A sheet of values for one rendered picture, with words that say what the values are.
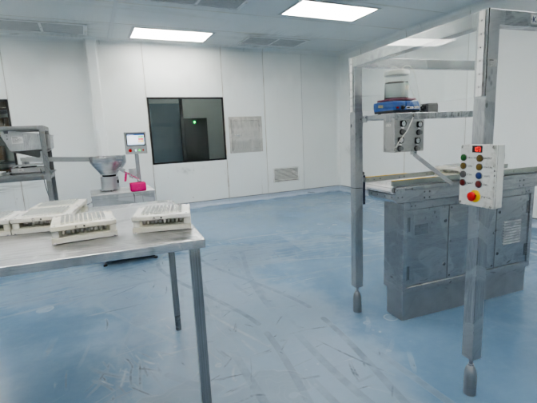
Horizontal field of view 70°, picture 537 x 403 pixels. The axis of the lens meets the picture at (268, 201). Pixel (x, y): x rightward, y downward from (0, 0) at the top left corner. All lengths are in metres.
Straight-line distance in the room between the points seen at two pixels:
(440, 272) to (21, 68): 6.33
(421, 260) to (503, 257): 0.78
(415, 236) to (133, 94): 5.51
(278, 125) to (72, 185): 3.92
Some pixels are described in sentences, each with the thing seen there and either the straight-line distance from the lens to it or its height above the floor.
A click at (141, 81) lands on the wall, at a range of 7.13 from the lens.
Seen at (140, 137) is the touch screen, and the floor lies 1.32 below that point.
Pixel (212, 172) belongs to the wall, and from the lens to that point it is 7.34.
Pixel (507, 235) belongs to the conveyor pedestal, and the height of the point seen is 0.48.
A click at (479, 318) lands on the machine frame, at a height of 0.40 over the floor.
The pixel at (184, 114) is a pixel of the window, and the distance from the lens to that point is 7.21.
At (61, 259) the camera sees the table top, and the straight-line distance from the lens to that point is 1.52.
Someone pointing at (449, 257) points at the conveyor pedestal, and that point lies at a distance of 2.95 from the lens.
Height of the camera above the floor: 1.29
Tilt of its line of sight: 10 degrees down
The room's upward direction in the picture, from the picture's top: 3 degrees counter-clockwise
